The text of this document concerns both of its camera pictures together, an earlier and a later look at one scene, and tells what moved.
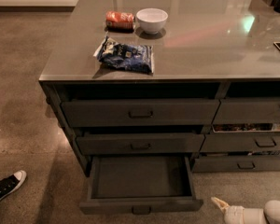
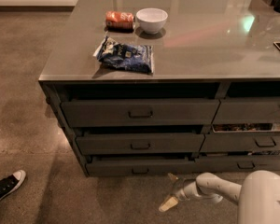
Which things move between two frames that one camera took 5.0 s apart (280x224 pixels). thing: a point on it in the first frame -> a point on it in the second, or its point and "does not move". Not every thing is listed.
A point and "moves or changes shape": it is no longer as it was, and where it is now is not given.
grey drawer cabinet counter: [172, 71] does not move
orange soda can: [119, 21] does not move
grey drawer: [140, 112] does not move
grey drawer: [142, 184] moves or changes shape
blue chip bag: [125, 57] does not move
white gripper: [235, 216] -> [181, 189]
